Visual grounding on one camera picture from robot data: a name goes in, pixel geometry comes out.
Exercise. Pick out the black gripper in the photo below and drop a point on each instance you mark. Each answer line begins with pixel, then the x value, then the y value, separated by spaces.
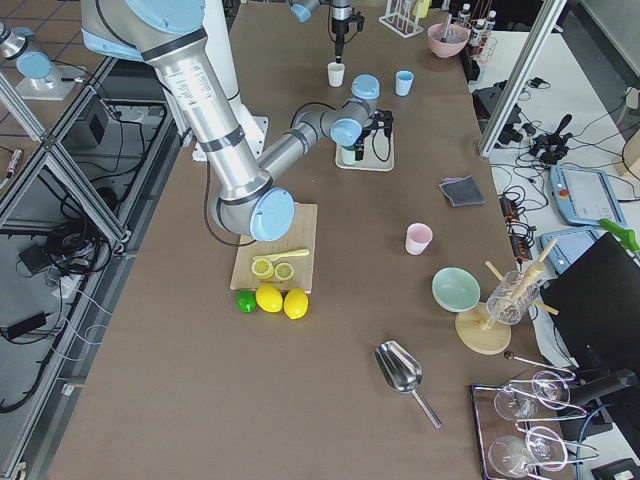
pixel 361 146
pixel 339 26

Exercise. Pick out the green plastic cup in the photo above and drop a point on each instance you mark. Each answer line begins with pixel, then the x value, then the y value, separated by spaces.
pixel 348 155

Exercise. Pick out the cream white plastic cup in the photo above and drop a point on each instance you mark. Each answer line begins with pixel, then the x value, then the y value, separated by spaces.
pixel 335 72

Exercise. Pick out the pink plastic cup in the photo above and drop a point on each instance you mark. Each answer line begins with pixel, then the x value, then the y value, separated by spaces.
pixel 418 238

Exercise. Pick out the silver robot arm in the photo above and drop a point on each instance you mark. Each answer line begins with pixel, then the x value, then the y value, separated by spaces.
pixel 303 10
pixel 170 37

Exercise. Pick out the cream rabbit serving tray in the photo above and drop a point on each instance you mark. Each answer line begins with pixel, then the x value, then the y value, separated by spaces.
pixel 378 154

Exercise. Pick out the blue plastic cup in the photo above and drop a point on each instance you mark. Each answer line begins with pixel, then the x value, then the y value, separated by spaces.
pixel 403 82

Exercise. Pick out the metal muddler black tip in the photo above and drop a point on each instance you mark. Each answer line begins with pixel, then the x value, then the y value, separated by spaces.
pixel 445 29

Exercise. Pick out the wooden cutting board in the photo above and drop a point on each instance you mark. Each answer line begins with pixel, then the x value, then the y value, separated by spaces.
pixel 302 234

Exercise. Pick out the grey folded cloth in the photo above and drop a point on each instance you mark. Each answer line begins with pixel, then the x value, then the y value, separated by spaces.
pixel 461 191

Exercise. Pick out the pink bowl with ice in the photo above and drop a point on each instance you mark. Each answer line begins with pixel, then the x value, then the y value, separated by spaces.
pixel 456 38

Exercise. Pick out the yellow plastic knife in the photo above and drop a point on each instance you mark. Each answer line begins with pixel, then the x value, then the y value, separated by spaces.
pixel 288 254

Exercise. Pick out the lemon slice upper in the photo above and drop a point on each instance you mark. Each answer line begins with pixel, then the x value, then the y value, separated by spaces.
pixel 284 271

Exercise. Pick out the lemon slice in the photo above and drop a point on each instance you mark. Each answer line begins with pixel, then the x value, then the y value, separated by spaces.
pixel 262 269
pixel 284 271

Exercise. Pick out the lemon slice lower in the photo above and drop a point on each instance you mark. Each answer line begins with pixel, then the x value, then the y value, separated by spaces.
pixel 262 269

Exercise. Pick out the whole yellow lemon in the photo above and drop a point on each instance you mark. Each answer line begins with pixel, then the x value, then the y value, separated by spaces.
pixel 269 298
pixel 296 304

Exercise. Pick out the green plastic bowl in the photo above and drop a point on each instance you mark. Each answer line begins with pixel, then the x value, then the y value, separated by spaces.
pixel 455 289

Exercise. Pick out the green lime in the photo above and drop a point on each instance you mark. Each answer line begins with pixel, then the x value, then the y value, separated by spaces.
pixel 246 301

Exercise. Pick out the clear textured glass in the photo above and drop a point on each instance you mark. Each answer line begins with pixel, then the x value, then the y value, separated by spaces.
pixel 504 306

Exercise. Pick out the wooden cup rack stand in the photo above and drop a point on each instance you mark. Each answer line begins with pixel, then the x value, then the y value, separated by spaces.
pixel 479 332

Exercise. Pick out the steel ice scoop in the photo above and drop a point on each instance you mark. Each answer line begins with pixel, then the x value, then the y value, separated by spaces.
pixel 403 374

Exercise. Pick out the blue teach pendant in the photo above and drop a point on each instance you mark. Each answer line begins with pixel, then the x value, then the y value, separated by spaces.
pixel 570 245
pixel 584 196

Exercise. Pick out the black monitor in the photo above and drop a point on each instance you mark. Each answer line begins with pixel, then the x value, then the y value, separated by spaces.
pixel 598 302

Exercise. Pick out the wine glass far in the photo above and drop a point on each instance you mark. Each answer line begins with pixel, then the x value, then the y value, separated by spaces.
pixel 521 399

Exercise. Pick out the wine glass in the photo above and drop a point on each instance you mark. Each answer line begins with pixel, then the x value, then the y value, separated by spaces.
pixel 541 450
pixel 521 399

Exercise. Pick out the wine glass near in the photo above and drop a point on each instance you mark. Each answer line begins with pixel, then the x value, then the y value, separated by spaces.
pixel 541 450

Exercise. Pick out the white wire cup rack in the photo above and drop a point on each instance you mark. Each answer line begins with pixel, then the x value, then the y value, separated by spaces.
pixel 401 17

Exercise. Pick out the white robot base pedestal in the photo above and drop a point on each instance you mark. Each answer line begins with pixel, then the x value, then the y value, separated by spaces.
pixel 219 53

